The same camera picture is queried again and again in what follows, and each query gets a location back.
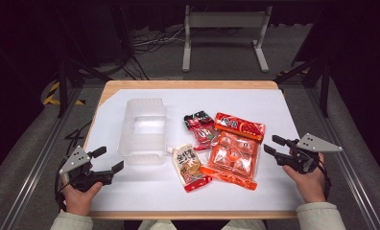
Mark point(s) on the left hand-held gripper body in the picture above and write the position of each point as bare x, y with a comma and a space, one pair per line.
77, 159

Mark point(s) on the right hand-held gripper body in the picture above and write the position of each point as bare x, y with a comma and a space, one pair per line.
313, 143

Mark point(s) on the clear plastic container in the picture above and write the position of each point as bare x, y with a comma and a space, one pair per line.
143, 150

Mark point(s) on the large orange packet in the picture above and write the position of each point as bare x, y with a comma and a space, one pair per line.
234, 153

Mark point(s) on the red and black packet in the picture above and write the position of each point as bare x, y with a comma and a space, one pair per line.
202, 127

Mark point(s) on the person's left hand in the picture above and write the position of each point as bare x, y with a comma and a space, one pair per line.
77, 201

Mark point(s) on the person's right hand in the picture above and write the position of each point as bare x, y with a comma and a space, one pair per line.
311, 187

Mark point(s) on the white table mat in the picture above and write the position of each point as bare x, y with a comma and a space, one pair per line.
146, 191

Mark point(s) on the yellow and black tape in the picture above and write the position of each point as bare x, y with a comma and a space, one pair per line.
52, 96

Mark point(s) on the person's left leg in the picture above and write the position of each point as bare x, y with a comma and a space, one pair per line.
157, 225

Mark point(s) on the person's leg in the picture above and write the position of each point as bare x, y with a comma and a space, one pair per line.
244, 225
157, 225

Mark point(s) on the spout pouch with red base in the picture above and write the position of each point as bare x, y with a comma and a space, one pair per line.
189, 166

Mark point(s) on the person's right leg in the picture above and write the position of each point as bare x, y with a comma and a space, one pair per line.
244, 225

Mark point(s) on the white metal stand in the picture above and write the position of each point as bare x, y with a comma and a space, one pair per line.
225, 19

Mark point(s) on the aluminium rail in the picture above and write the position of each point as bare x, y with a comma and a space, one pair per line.
344, 159
41, 159

